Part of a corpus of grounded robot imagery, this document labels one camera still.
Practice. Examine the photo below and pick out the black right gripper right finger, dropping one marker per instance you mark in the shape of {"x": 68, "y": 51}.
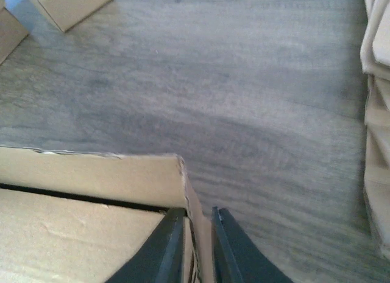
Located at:
{"x": 235, "y": 256}

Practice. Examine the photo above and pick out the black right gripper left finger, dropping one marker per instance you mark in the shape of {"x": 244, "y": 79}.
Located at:
{"x": 160, "y": 257}

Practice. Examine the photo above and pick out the small folded cardboard box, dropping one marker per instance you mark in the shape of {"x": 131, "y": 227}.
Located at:
{"x": 64, "y": 14}

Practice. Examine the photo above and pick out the tall folded cardboard box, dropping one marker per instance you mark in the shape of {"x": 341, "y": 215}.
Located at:
{"x": 12, "y": 32}

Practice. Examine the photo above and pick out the stack of flat cardboard sheets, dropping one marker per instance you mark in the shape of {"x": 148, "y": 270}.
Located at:
{"x": 374, "y": 56}

